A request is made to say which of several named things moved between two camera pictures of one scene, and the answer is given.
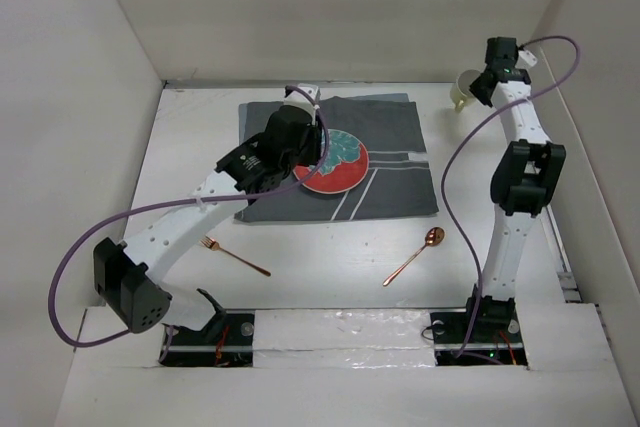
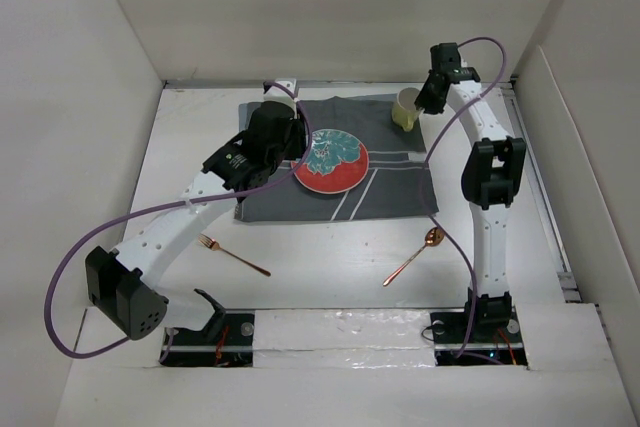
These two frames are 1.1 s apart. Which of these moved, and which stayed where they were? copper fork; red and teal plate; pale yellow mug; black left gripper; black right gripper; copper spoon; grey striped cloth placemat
Moved: black left gripper; black right gripper; pale yellow mug
Stayed: copper spoon; red and teal plate; grey striped cloth placemat; copper fork
